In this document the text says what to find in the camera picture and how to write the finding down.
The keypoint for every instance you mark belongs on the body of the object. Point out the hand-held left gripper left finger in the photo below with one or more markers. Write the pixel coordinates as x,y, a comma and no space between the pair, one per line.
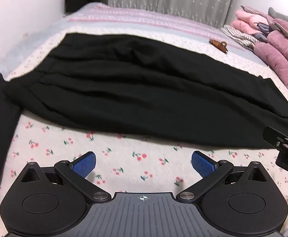
84,164

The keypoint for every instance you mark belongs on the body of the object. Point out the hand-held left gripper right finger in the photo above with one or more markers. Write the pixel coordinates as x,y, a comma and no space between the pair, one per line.
203,164

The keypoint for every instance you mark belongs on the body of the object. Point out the black pants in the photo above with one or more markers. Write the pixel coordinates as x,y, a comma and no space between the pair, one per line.
134,91

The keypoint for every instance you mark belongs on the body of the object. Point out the cherry print bed sheet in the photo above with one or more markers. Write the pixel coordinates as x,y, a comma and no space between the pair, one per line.
134,163

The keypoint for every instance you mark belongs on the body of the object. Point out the mauve velvet quilt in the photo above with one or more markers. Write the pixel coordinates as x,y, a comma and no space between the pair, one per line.
279,51

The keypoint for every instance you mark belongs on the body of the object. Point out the grey white striped cloth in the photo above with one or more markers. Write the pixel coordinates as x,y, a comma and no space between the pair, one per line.
240,37

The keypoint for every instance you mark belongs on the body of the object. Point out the brown hair claw clip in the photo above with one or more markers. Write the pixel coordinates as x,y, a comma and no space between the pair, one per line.
219,45

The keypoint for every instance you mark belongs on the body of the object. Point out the grey blue folded garment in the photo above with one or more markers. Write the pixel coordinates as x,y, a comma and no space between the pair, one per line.
263,30

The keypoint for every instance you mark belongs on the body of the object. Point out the light pink fleece garment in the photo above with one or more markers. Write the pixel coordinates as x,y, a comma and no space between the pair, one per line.
245,22

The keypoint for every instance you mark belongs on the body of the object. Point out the grey pillow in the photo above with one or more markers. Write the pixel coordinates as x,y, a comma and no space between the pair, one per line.
282,16

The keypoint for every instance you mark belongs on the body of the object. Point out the pink striped blanket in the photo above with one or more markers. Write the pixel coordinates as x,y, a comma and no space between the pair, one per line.
139,17

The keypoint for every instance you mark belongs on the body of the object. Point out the grey star print curtain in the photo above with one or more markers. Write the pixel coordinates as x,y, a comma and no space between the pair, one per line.
173,0

